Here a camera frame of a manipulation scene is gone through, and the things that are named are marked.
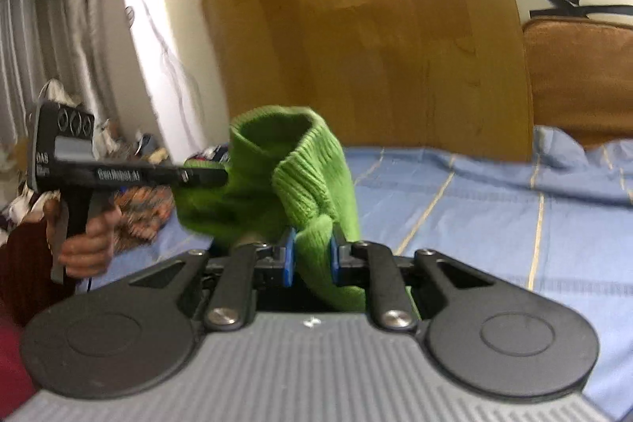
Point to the floral print cloth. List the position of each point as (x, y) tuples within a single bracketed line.
[(143, 214)]

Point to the dark red cloth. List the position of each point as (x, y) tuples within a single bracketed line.
[(24, 278)]

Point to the pile of mixed clothes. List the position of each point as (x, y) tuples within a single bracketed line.
[(143, 145)]

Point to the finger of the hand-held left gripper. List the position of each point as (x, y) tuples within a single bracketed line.
[(202, 177)]

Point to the light blue bedsheet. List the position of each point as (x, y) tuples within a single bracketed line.
[(470, 214)]

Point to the person's left hand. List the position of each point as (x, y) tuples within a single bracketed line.
[(86, 254)]

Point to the green knit garment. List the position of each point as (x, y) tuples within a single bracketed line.
[(306, 184)]

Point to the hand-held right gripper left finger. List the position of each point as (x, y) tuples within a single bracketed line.
[(289, 256)]

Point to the wooden headboard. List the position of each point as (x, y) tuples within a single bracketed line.
[(371, 31)]

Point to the grey curtain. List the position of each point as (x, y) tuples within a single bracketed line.
[(89, 31)]

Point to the brown cushion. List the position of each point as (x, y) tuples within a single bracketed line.
[(583, 81)]

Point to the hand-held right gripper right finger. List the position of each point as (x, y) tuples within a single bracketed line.
[(335, 256)]

